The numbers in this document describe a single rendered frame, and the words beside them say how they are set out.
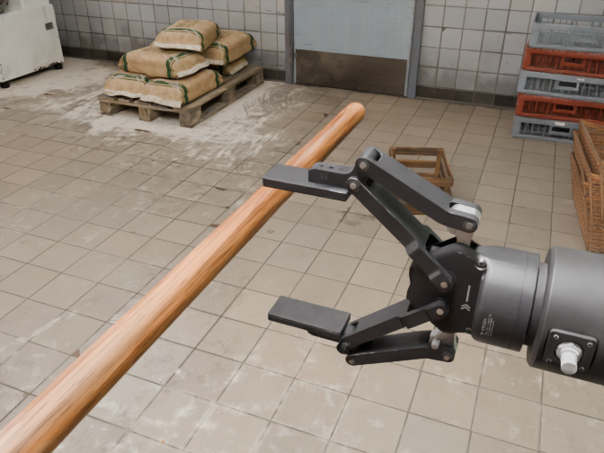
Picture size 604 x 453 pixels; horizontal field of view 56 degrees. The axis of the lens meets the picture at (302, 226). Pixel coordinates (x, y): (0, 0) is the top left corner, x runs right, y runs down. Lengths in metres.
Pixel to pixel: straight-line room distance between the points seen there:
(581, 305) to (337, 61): 4.60
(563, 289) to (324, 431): 1.54
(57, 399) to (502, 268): 0.30
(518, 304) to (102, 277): 2.35
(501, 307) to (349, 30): 4.51
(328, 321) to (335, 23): 4.45
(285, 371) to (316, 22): 3.43
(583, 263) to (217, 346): 1.86
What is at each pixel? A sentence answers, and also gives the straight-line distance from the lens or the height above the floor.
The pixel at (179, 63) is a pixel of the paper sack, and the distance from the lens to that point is 4.26.
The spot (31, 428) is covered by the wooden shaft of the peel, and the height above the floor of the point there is 1.20.
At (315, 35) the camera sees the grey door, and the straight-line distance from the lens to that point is 4.98.
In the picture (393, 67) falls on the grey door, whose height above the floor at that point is 0.23.
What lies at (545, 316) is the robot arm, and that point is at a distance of 0.42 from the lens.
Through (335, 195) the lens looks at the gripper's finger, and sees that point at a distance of 0.43.
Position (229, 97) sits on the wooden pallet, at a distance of 4.64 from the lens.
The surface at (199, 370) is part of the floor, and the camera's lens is 2.11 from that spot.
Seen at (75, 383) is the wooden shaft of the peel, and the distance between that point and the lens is 0.39.
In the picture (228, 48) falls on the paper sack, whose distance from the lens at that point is 4.70.
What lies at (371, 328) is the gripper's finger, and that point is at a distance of 0.49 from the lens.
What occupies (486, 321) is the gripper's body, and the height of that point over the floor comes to 1.20.
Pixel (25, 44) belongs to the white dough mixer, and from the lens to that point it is 5.73.
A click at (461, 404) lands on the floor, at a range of 2.04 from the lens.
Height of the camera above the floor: 1.47
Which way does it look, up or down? 31 degrees down
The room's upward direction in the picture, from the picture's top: straight up
